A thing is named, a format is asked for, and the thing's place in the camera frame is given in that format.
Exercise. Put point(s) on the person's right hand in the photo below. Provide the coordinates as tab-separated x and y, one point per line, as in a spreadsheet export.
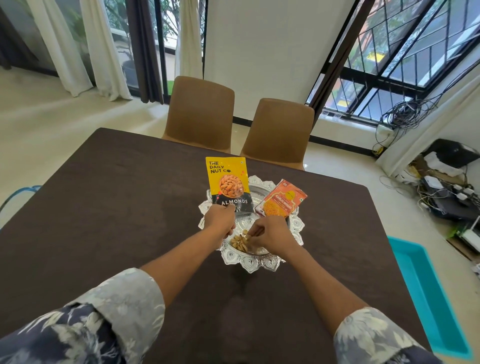
273	235

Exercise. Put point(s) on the person's left hand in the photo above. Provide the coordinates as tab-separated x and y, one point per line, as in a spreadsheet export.
219	221

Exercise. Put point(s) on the person's right fingers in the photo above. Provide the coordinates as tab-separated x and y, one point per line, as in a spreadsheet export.
255	231

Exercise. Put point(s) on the person's left fingers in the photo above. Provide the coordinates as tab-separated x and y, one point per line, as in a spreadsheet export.
229	231

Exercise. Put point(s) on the yellow almond packet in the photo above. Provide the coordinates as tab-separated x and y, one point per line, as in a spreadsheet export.
227	180

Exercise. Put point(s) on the person's right forearm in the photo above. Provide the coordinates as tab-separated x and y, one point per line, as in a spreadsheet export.
318	285

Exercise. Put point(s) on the person's left forearm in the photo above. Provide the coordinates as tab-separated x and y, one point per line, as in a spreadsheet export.
180	262

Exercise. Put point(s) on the pile of nuts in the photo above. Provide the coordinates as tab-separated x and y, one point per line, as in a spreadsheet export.
240	243

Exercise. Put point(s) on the ornate silver tray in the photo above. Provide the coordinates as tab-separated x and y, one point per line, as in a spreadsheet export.
258	260

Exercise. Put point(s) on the orange snack packet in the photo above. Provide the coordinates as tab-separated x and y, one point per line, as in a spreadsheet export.
280	198

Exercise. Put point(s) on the brown chair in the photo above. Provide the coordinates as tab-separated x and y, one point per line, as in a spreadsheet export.
279	131
200	112

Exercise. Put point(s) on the dark brown tablecloth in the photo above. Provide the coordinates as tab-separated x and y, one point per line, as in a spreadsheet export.
112	195

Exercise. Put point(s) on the person's right floral sleeve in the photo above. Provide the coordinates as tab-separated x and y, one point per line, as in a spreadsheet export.
375	339

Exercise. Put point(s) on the person's floral sleeve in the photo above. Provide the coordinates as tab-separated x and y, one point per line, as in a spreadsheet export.
375	339
82	322

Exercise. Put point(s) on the person's left floral sleeve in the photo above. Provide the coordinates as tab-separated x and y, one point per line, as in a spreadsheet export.
82	322

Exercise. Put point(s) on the white power adapter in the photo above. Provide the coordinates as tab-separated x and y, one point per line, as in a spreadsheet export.
434	183

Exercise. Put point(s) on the turquoise plastic tray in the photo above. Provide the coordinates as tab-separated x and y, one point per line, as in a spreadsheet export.
431	300

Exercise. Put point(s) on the dark brown curtain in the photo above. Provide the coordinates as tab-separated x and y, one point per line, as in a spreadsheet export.
339	60
144	48

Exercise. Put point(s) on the white curtain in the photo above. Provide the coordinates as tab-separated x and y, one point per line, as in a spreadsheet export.
105	48
189	37
60	45
423	131

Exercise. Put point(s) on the flat black device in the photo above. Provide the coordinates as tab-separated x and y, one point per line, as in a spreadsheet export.
452	210

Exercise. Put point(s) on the black window grille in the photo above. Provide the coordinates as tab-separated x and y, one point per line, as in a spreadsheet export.
378	77

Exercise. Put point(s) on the black bag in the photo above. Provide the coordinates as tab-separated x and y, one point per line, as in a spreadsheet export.
455	152

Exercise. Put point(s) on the blue hoop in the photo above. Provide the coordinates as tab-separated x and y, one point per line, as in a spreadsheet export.
17	195

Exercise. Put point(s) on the white router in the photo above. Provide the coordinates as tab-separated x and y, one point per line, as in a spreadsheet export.
472	234

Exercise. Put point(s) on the white wall socket box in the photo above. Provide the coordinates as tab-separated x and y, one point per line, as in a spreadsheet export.
384	135

